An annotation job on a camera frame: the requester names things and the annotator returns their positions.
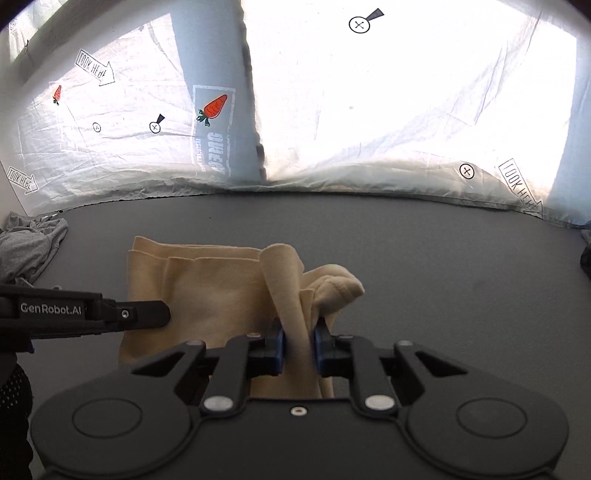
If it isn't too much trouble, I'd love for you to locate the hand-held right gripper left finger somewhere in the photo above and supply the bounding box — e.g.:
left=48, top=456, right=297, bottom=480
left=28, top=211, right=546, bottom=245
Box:
left=130, top=318, right=287, bottom=414

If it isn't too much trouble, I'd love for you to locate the grey cloth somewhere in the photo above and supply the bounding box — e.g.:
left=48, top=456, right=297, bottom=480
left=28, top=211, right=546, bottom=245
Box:
left=0, top=211, right=69, bottom=287

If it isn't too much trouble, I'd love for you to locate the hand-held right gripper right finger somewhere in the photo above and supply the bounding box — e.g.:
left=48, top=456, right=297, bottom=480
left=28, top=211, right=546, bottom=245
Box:
left=313, top=318, right=470, bottom=412

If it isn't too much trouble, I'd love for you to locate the white carrot print pillow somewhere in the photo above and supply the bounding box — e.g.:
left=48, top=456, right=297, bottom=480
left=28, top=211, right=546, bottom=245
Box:
left=0, top=11, right=269, bottom=219

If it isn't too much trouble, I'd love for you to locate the black folded garment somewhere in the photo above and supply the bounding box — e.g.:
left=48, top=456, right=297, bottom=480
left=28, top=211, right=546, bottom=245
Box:
left=579, top=229, right=591, bottom=279

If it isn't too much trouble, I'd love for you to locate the beige garment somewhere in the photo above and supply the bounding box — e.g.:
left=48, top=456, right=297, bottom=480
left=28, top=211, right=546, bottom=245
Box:
left=119, top=236, right=367, bottom=400

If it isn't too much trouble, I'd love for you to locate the large white printed pillow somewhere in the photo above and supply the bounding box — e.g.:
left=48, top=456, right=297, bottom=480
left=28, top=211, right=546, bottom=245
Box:
left=239, top=0, right=591, bottom=230

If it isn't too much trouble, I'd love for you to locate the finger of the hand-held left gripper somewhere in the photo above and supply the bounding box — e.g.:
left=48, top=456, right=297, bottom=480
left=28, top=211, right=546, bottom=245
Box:
left=104, top=300, right=171, bottom=330

